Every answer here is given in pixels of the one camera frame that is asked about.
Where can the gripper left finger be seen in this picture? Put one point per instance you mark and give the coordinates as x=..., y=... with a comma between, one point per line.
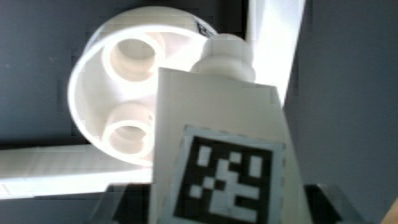
x=122, y=205

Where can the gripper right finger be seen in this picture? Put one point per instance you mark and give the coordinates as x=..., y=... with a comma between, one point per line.
x=330, y=208

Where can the white stool leg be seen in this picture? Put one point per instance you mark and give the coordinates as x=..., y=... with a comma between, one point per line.
x=226, y=177

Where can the white round stool seat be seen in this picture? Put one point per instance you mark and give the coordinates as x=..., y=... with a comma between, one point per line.
x=147, y=39

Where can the white obstacle frame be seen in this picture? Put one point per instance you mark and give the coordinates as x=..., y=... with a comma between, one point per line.
x=51, y=164

